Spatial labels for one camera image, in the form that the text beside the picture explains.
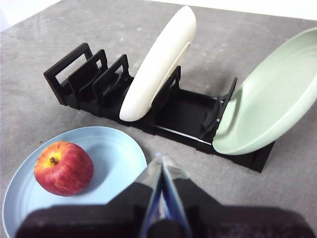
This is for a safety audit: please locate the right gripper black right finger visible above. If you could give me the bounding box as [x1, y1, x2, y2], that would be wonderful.
[161, 156, 313, 238]

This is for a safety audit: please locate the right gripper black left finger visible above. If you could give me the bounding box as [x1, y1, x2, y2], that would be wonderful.
[14, 153, 163, 238]

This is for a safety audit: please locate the red apple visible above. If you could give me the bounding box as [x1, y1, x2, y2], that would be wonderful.
[34, 141, 95, 197]

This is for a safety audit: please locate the blue plate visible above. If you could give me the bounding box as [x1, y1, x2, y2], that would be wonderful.
[2, 126, 148, 238]

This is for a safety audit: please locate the black plate rack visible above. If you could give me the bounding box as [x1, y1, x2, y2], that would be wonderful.
[44, 43, 275, 173]

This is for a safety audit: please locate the pale green plate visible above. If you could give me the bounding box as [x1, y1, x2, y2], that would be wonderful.
[212, 26, 317, 156]

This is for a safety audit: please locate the beige plate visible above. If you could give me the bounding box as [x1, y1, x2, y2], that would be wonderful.
[119, 5, 197, 122]

